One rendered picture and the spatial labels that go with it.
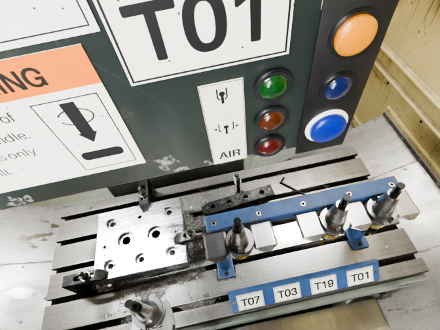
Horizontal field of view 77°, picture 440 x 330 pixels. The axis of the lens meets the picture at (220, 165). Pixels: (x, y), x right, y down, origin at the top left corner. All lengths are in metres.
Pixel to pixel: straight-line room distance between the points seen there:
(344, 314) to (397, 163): 0.64
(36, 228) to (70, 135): 1.37
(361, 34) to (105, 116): 0.17
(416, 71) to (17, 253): 1.78
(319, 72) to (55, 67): 0.16
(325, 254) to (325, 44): 0.86
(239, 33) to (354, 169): 1.05
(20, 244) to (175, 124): 1.39
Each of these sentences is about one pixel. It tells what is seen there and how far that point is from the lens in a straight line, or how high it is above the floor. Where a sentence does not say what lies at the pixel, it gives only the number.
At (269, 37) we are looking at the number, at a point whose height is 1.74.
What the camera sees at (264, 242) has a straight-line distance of 0.65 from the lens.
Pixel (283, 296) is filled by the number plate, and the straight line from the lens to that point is 0.92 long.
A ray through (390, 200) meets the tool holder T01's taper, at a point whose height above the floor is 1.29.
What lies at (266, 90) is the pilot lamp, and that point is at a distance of 0.19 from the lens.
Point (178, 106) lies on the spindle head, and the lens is 0.20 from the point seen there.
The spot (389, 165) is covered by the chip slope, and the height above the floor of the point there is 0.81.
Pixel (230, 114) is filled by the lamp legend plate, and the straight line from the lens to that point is 0.21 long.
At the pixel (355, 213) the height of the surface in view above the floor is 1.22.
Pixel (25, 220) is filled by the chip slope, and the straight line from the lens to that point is 1.61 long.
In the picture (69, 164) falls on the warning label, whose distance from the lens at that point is 0.24.
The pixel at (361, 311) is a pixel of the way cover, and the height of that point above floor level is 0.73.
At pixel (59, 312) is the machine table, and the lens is 1.12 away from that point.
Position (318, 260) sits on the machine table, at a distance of 0.99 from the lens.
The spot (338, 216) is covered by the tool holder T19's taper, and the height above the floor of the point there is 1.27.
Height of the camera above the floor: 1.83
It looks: 54 degrees down
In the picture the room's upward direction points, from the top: 11 degrees counter-clockwise
